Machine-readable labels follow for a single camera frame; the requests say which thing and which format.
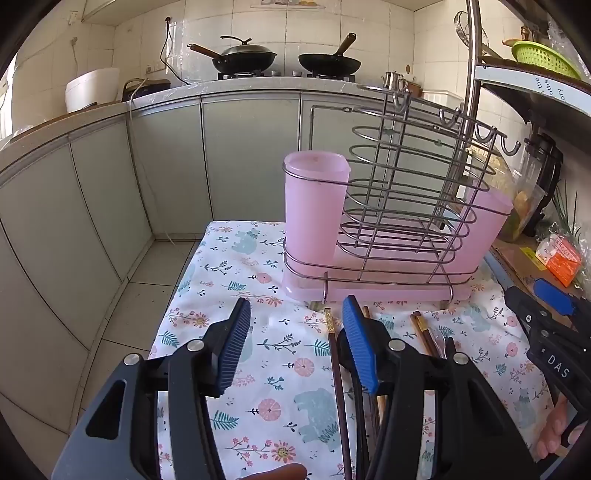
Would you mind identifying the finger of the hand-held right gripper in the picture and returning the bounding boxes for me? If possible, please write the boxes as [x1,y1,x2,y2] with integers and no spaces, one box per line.
[531,278,591,324]
[504,286,555,342]

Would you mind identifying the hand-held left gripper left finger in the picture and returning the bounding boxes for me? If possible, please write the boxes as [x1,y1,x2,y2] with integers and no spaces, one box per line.
[51,298,252,480]

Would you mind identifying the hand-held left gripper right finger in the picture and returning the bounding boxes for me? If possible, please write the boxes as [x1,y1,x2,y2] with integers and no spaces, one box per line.
[336,295,541,480]

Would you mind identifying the dark chopstick with gold end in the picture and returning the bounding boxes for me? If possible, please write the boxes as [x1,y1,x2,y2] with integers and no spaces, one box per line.
[324,308,352,480]

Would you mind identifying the pink plastic drip tray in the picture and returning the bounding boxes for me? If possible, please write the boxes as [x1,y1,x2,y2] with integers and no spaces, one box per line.
[281,222,483,303]

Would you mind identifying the dark brown chopstick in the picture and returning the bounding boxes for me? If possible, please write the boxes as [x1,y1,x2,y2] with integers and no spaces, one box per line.
[417,311,443,357]
[411,313,435,357]

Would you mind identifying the pink plastic utensil cup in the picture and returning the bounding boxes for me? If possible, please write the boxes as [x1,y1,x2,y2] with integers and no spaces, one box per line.
[455,185,514,278]
[283,150,352,261]

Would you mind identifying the metal wire utensil rack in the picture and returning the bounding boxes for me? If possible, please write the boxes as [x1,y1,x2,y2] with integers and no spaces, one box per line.
[283,84,522,305]

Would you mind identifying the person's right hand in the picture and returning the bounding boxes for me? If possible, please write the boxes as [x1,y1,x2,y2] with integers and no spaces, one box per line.
[536,396,587,462]

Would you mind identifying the person's left hand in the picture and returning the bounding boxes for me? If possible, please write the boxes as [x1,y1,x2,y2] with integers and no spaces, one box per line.
[240,463,308,480]

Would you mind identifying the orange food packet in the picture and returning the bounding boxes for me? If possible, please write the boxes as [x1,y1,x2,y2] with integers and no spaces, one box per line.
[536,233,583,287]

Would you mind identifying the cardboard box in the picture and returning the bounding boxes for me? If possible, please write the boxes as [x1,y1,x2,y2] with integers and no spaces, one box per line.
[489,235,591,328]

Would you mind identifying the floral tablecloth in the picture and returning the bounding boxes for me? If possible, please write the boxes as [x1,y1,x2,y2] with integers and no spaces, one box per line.
[154,220,568,480]

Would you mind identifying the green leafy vegetable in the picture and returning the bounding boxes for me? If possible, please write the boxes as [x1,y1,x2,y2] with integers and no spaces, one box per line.
[545,182,587,245]

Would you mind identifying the green bell pepper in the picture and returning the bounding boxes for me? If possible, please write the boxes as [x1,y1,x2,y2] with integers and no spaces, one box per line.
[496,152,548,244]

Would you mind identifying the black blender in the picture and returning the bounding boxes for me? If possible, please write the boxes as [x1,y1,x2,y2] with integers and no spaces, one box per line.
[524,133,565,236]

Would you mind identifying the grey kitchen cabinets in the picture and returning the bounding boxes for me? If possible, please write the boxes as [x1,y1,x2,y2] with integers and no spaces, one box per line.
[0,76,462,462]

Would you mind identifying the metal storage shelf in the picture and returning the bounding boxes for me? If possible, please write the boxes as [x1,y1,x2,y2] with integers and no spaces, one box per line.
[464,0,591,139]

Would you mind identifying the white plastic container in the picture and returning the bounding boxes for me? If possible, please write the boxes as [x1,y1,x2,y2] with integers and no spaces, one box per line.
[422,90,464,109]

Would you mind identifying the green plastic basket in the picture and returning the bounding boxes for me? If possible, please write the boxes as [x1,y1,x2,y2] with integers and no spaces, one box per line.
[511,41,581,79]

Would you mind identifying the steel kettle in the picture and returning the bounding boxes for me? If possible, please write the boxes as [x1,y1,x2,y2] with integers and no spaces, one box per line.
[381,71,409,93]

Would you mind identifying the black kitchen appliance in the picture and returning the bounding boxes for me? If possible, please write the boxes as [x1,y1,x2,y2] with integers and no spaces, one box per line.
[121,78,171,103]

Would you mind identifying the gas stove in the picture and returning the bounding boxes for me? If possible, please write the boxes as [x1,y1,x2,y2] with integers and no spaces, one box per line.
[217,68,361,84]

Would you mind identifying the metal strainer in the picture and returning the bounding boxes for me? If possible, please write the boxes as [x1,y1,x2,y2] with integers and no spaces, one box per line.
[454,11,490,51]

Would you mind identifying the black wok with lid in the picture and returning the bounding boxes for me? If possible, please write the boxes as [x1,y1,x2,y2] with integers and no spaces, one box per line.
[187,36,278,75]

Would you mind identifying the white rice cooker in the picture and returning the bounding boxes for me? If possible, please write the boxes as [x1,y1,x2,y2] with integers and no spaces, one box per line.
[65,68,122,114]

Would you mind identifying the white power cord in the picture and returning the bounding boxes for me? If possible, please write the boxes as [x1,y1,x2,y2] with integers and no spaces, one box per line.
[127,80,177,246]

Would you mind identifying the black power cord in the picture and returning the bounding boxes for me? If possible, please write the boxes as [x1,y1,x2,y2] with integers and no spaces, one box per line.
[160,16,191,86]

